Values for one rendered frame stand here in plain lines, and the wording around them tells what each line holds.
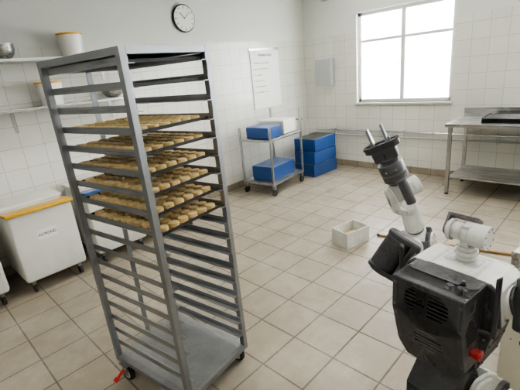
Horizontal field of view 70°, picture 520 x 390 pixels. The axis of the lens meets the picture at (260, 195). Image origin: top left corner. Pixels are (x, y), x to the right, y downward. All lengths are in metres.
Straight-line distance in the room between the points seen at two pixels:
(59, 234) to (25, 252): 0.29
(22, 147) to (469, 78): 5.20
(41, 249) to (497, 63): 5.35
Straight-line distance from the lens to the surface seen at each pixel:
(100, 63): 1.68
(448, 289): 1.09
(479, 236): 1.16
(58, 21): 4.47
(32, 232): 3.73
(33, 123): 4.30
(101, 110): 1.74
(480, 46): 5.59
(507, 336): 2.05
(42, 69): 2.05
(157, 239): 1.65
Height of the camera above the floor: 1.69
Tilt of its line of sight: 19 degrees down
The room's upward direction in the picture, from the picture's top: 6 degrees counter-clockwise
